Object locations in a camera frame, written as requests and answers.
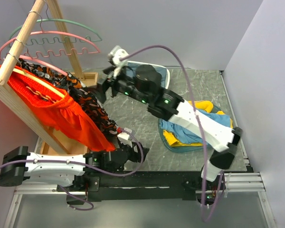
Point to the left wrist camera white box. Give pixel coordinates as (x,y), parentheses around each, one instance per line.
(125,135)

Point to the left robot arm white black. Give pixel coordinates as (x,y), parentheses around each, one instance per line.
(20,165)

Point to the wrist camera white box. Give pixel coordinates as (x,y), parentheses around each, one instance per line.
(125,135)
(114,57)

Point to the cream wooden hanger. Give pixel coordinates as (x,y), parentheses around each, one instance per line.
(39,81)

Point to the camouflage patterned shorts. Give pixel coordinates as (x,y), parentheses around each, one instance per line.
(79,92)

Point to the teal shorts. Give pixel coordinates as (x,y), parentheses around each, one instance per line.
(178,148)

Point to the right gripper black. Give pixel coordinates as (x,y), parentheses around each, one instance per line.
(110,71)

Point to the orange shorts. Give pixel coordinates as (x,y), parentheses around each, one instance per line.
(63,114)

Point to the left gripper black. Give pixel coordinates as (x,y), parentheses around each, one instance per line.
(136,156)

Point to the green wire hanger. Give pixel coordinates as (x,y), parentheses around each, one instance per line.
(65,38)

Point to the aluminium frame rail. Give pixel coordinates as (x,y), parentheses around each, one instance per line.
(237,182)

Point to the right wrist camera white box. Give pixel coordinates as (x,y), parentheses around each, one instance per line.
(114,57)

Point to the white plastic basket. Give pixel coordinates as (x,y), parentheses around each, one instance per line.
(165,76)

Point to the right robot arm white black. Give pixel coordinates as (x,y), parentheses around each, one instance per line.
(145,86)

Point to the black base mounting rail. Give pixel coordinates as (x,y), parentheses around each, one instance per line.
(147,185)

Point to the wooden clothes rack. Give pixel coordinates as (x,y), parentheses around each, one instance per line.
(7,94)

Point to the yellow shorts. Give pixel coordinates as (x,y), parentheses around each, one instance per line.
(204,105)

